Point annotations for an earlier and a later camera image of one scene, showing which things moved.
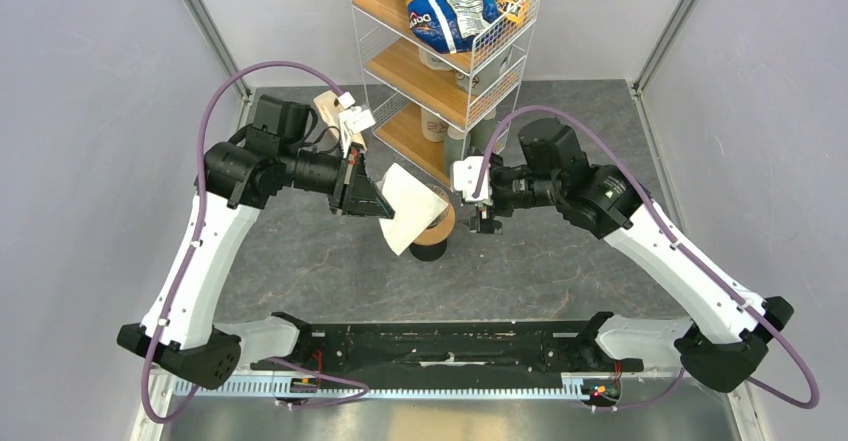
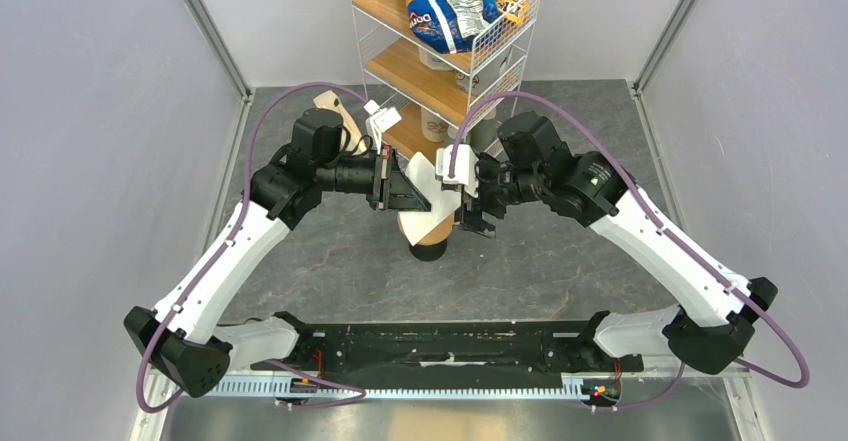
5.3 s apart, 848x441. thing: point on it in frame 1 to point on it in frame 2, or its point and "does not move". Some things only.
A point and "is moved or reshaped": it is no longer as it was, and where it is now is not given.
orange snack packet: x=513 y=9 does not move
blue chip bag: x=447 y=1 does not move
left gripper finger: x=363 y=197 to x=398 y=190
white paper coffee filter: x=415 y=207 is moved or reshaped
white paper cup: x=433 y=127 does not move
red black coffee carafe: x=428 y=252 does not move
